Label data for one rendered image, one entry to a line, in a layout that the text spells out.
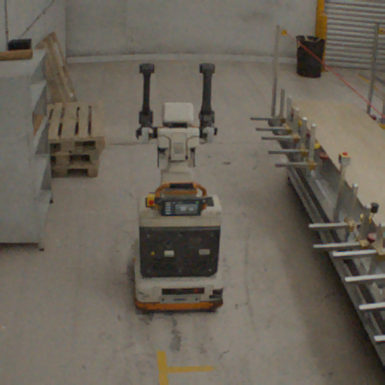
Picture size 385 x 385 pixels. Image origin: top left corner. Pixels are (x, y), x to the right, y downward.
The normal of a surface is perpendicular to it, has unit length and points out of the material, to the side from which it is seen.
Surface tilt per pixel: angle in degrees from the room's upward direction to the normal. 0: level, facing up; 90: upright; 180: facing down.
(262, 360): 0
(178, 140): 82
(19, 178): 90
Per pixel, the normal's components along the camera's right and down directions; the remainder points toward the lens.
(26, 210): 0.09, 0.45
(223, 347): 0.03, -0.89
